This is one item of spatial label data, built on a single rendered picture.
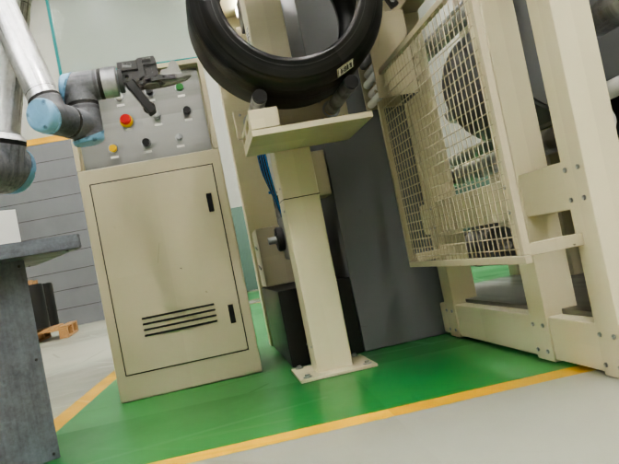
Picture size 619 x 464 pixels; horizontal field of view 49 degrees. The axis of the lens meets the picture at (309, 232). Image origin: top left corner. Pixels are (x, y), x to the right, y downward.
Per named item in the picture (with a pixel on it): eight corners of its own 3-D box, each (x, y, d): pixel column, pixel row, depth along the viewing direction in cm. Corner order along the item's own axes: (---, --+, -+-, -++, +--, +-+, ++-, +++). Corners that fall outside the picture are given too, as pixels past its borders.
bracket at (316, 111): (238, 140, 234) (232, 112, 234) (348, 121, 240) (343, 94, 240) (238, 138, 230) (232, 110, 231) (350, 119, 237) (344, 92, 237)
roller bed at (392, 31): (366, 111, 254) (350, 34, 255) (403, 105, 256) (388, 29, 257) (379, 98, 234) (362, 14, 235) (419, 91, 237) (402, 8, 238)
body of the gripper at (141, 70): (156, 54, 199) (114, 60, 197) (161, 83, 199) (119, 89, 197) (157, 63, 206) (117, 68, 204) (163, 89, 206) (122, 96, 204)
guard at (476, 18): (410, 267, 243) (371, 77, 245) (414, 266, 243) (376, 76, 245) (526, 264, 154) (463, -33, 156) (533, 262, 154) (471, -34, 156)
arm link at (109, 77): (103, 94, 195) (108, 102, 205) (121, 91, 196) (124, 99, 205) (98, 63, 195) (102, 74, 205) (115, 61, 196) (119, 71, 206)
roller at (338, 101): (327, 100, 237) (339, 106, 237) (322, 111, 236) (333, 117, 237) (347, 71, 202) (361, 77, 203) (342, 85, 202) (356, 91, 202)
